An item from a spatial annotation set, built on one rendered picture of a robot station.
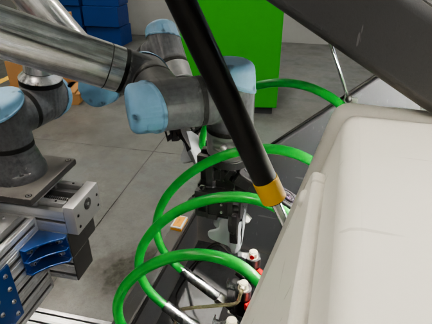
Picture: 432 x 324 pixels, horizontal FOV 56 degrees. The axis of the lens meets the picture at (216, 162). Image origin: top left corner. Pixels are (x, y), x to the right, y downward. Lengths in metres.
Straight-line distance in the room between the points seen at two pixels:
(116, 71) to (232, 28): 3.30
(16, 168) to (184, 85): 0.70
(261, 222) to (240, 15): 2.97
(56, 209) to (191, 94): 0.69
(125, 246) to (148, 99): 2.00
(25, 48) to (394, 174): 0.57
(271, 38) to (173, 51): 3.06
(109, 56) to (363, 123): 0.52
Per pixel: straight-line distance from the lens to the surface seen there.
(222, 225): 0.73
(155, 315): 1.02
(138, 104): 0.56
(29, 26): 0.66
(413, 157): 0.18
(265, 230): 1.14
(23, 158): 1.18
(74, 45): 0.66
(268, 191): 0.29
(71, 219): 1.16
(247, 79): 0.59
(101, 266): 2.43
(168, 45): 0.93
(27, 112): 1.17
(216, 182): 0.69
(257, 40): 3.95
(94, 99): 0.89
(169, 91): 0.57
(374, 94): 0.94
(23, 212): 1.24
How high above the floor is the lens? 1.63
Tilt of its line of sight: 30 degrees down
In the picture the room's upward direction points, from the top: straight up
